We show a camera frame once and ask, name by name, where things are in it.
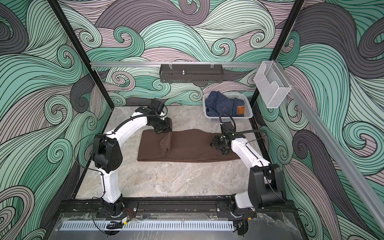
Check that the white mesh wall holder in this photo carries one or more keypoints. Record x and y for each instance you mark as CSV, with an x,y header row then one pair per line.
x,y
272,83

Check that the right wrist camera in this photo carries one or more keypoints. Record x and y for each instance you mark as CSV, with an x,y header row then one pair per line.
x,y
227,128

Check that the brown trousers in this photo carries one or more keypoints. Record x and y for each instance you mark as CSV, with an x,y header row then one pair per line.
x,y
189,146

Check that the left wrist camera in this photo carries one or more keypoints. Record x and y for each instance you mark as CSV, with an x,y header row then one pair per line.
x,y
157,106

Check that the white plastic basket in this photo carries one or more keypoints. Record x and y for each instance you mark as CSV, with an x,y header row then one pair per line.
x,y
231,95

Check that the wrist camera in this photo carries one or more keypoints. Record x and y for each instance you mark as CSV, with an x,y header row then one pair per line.
x,y
157,106
227,128

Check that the blue jeans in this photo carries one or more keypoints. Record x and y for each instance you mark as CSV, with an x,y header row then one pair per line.
x,y
217,103

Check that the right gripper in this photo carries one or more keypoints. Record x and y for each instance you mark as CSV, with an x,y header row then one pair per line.
x,y
214,142

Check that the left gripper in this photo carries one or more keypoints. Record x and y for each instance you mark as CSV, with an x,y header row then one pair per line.
x,y
167,128

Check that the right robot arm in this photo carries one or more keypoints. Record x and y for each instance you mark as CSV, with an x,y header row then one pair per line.
x,y
265,186

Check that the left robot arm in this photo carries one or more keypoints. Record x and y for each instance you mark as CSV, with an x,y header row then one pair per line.
x,y
108,157

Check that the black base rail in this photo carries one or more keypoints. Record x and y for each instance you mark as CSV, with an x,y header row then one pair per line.
x,y
216,206

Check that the white slotted cable duct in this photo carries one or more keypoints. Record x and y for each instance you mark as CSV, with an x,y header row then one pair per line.
x,y
151,225

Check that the aluminium rail back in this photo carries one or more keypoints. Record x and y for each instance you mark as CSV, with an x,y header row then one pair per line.
x,y
138,64

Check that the black perforated metal tray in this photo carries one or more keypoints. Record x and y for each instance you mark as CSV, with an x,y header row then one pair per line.
x,y
196,74

